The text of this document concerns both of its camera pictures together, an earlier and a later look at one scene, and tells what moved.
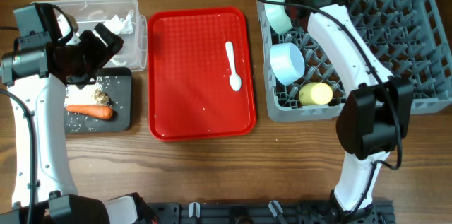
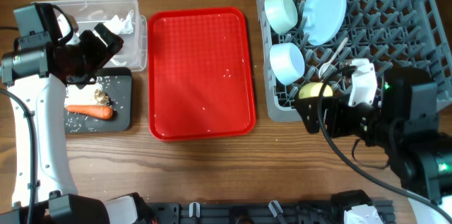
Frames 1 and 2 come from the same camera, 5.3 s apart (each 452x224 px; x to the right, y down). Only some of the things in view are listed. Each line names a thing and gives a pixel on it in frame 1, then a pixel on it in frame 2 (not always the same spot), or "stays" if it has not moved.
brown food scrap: x=102 y=97 stays
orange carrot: x=100 y=112 stays
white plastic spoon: x=234 y=81 → x=324 y=67
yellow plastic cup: x=315 y=93 stays
